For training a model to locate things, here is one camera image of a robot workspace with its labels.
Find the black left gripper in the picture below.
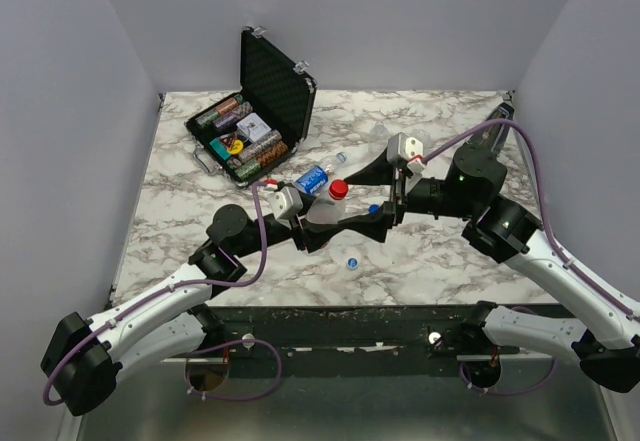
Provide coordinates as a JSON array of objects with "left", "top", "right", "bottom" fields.
[{"left": 235, "top": 189, "right": 342, "bottom": 259}]

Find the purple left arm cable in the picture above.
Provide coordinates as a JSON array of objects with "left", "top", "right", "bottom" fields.
[{"left": 42, "top": 178, "right": 281, "bottom": 406}]

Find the black poker chip case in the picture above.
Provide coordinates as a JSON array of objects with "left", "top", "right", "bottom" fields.
[{"left": 185, "top": 27, "right": 317, "bottom": 187}]

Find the red bottle cap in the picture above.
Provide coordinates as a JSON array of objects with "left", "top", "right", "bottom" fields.
[{"left": 329, "top": 179, "right": 349, "bottom": 200}]

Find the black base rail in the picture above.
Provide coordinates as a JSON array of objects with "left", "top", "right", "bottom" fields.
[{"left": 154, "top": 303, "right": 521, "bottom": 380}]

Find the red label plastic bottle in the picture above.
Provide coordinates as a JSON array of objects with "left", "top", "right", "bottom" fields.
[{"left": 306, "top": 188, "right": 346, "bottom": 224}]

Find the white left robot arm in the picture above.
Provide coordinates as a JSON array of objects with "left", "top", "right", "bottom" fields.
[{"left": 40, "top": 204, "right": 347, "bottom": 416}]

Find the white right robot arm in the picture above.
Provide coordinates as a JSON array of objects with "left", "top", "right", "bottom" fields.
[{"left": 338, "top": 134, "right": 639, "bottom": 393}]

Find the blue label pepsi bottle lying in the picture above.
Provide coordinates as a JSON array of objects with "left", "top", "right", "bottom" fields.
[{"left": 294, "top": 152, "right": 347, "bottom": 195}]

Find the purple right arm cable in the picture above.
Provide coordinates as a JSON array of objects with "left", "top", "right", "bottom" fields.
[{"left": 419, "top": 118, "right": 640, "bottom": 396}]

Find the clear plastic bottle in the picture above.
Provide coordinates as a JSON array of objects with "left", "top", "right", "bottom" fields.
[
  {"left": 415, "top": 130, "right": 432, "bottom": 145},
  {"left": 367, "top": 121, "right": 391, "bottom": 159}
]

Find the clear plastic bottle right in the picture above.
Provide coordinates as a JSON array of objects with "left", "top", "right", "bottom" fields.
[{"left": 415, "top": 130, "right": 432, "bottom": 145}]

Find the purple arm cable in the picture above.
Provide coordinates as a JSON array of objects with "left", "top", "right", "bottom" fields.
[
  {"left": 419, "top": 118, "right": 640, "bottom": 396},
  {"left": 42, "top": 178, "right": 281, "bottom": 406}
]

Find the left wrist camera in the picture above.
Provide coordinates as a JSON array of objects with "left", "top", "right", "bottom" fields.
[{"left": 268, "top": 186, "right": 304, "bottom": 223}]

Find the clear plastic bottle left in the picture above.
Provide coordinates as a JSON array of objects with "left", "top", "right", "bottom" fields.
[{"left": 367, "top": 121, "right": 391, "bottom": 159}]

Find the black metronome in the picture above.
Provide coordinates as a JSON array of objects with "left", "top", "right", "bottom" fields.
[{"left": 470, "top": 102, "right": 515, "bottom": 155}]

